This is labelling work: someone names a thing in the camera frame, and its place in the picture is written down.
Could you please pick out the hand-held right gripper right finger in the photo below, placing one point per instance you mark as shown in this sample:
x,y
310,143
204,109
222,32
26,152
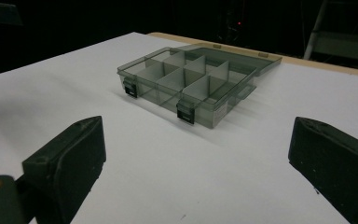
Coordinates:
x,y
335,158

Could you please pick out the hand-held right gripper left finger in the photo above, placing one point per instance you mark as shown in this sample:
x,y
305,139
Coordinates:
x,y
66,161

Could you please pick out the clear grey plastic organizer box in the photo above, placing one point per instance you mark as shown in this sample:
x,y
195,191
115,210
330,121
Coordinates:
x,y
195,79

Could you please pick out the metal stand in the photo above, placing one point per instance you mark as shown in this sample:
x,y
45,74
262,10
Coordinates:
x,y
329,31

